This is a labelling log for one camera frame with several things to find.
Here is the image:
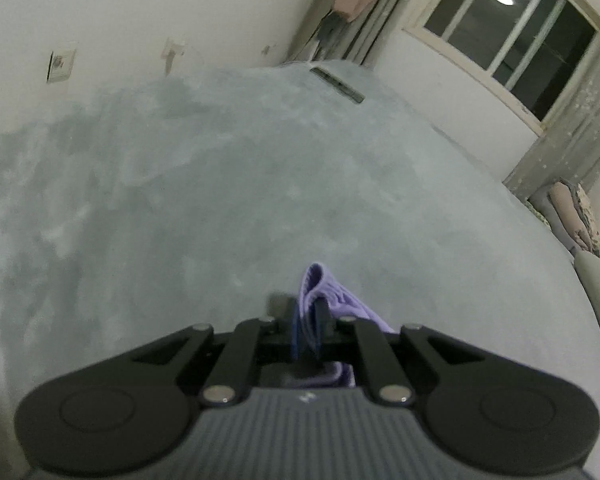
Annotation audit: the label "black phone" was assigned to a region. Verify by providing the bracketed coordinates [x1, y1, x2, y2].
[309, 65, 366, 105]

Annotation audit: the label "dark hanging garment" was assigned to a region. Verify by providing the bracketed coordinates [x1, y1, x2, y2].
[316, 10, 347, 47]

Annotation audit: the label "purple pants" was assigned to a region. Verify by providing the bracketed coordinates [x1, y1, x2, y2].
[290, 262, 397, 389]

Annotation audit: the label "white framed window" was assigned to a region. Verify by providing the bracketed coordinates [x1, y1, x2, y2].
[402, 0, 600, 137]

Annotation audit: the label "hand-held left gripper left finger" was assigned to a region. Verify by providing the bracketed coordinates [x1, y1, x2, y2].
[130, 304, 302, 407]

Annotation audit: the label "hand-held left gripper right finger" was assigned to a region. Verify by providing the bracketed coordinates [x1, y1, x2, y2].
[305, 300, 486, 407]

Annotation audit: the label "grey star print curtain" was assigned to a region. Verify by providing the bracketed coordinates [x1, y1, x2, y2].
[347, 0, 433, 67]
[502, 35, 600, 202]

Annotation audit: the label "beige and floral pillows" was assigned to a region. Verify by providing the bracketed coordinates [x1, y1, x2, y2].
[549, 181, 589, 252]
[574, 184, 600, 257]

